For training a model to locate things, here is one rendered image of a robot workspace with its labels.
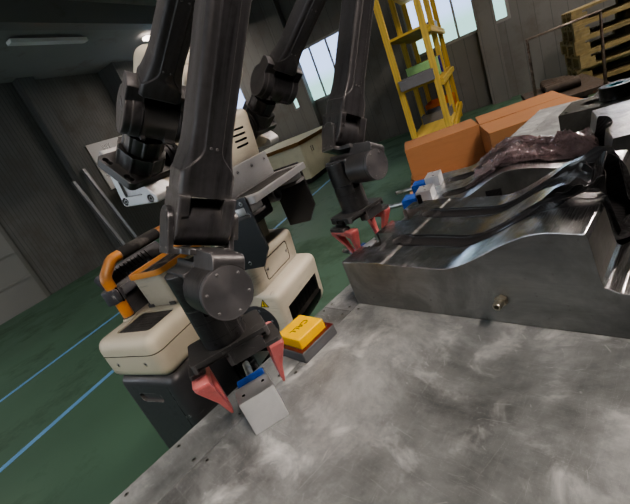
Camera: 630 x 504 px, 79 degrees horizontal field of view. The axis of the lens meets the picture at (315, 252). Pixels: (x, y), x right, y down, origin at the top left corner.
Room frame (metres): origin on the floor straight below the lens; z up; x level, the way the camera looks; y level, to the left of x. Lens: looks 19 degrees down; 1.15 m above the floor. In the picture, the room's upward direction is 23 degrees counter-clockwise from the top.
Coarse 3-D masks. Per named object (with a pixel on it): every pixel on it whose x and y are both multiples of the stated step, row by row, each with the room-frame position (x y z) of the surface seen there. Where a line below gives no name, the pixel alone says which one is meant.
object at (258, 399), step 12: (252, 372) 0.51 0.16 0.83; (264, 372) 0.48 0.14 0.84; (240, 384) 0.48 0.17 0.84; (252, 384) 0.44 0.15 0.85; (264, 384) 0.43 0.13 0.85; (240, 396) 0.43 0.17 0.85; (252, 396) 0.42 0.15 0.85; (264, 396) 0.42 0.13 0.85; (276, 396) 0.42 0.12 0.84; (240, 408) 0.41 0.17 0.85; (252, 408) 0.42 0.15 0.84; (264, 408) 0.42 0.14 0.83; (276, 408) 0.42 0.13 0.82; (252, 420) 0.41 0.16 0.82; (264, 420) 0.42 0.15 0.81; (276, 420) 0.42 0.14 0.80
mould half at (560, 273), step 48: (528, 240) 0.38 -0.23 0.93; (576, 240) 0.35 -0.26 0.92; (624, 240) 0.41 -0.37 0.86; (384, 288) 0.57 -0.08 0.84; (432, 288) 0.50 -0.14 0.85; (480, 288) 0.44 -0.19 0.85; (528, 288) 0.39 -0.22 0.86; (576, 288) 0.35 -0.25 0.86; (624, 288) 0.33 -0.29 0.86; (624, 336) 0.32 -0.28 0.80
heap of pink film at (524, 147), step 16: (496, 144) 0.89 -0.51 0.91; (512, 144) 0.76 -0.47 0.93; (528, 144) 0.82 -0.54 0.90; (544, 144) 0.80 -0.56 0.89; (560, 144) 0.74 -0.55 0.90; (576, 144) 0.71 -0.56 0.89; (592, 144) 0.69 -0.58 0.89; (480, 160) 0.90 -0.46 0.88; (496, 160) 0.78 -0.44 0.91; (512, 160) 0.75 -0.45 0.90; (528, 160) 0.73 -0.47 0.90; (480, 176) 0.79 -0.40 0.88
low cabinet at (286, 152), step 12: (312, 132) 7.66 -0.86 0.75; (276, 144) 8.93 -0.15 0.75; (288, 144) 7.12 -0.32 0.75; (300, 144) 6.74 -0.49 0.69; (312, 144) 7.14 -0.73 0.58; (276, 156) 7.02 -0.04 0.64; (288, 156) 6.90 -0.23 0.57; (300, 156) 6.78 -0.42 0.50; (312, 156) 7.00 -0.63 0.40; (324, 156) 7.38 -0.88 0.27; (276, 168) 7.08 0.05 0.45; (312, 168) 6.86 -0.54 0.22; (324, 168) 7.34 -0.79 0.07; (312, 180) 6.82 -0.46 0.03
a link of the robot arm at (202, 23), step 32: (224, 0) 0.44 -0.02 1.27; (192, 32) 0.47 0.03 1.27; (224, 32) 0.44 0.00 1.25; (192, 64) 0.46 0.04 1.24; (224, 64) 0.44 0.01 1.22; (192, 96) 0.45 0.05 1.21; (224, 96) 0.44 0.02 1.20; (192, 128) 0.44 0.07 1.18; (224, 128) 0.44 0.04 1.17; (192, 160) 0.43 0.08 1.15; (224, 160) 0.45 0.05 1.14; (192, 192) 0.43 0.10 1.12; (224, 192) 0.45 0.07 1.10; (192, 224) 0.43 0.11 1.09; (224, 224) 0.45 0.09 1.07
